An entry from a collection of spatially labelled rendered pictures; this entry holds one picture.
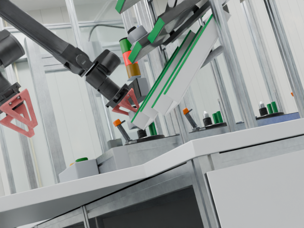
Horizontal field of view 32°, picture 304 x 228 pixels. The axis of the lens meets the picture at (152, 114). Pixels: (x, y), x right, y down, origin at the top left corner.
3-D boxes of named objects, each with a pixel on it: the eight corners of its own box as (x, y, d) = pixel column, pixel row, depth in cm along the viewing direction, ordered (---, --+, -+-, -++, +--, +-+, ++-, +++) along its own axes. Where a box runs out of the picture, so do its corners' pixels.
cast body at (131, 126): (133, 126, 169) (128, 106, 170) (128, 130, 173) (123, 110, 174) (156, 122, 172) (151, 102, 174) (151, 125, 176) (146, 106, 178)
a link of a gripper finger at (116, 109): (138, 110, 179) (117, 92, 178) (146, 104, 172) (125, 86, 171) (127, 125, 176) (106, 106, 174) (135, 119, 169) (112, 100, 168)
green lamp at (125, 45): (125, 50, 197) (121, 39, 198) (120, 55, 201) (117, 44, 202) (136, 49, 199) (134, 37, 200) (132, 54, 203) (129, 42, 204)
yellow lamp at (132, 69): (131, 76, 195) (128, 63, 196) (126, 80, 199) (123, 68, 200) (143, 74, 197) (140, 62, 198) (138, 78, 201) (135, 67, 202)
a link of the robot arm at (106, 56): (68, 67, 173) (73, 59, 165) (89, 43, 177) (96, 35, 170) (96, 91, 175) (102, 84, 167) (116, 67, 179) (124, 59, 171)
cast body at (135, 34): (139, 51, 146) (123, 32, 146) (136, 57, 150) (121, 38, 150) (162, 35, 149) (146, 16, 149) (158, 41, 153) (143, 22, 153)
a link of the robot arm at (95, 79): (81, 79, 172) (84, 75, 167) (93, 65, 175) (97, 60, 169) (97, 93, 173) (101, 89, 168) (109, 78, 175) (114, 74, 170)
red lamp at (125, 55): (128, 63, 196) (125, 51, 197) (123, 68, 200) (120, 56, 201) (140, 62, 198) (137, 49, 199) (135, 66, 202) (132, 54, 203)
